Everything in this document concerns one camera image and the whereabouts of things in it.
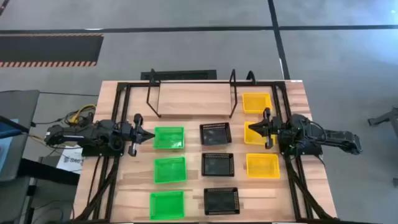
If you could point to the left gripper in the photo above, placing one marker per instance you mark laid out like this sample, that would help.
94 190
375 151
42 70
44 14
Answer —
135 133

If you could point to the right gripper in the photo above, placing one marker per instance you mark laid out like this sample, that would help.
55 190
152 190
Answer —
269 130

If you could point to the yellow plastic basket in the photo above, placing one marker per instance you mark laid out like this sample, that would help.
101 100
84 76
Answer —
256 103
262 166
252 140

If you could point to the green plastic basket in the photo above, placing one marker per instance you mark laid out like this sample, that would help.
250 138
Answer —
170 170
167 206
168 138

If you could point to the black plastic basket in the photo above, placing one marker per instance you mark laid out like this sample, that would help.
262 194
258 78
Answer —
215 134
221 201
217 165

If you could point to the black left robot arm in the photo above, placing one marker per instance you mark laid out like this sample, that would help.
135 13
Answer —
77 133

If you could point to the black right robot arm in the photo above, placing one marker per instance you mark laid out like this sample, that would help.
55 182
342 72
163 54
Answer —
339 140

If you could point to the wooden shelf black metal legs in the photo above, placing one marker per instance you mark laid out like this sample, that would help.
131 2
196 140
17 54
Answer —
194 99

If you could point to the black perforated floor panel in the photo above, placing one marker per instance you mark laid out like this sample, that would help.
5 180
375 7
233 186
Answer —
178 75

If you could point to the white printed paper sheet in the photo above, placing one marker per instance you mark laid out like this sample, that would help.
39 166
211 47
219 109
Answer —
70 161

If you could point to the grey tripod leg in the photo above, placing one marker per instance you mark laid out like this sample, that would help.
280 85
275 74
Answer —
385 118

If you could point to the black hazard-striped floor mat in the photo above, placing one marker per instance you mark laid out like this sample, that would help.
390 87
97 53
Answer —
46 49

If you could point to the grey side desk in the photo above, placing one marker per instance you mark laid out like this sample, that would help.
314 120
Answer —
18 102

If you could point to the black curved bracket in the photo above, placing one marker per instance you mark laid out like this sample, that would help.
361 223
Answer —
251 77

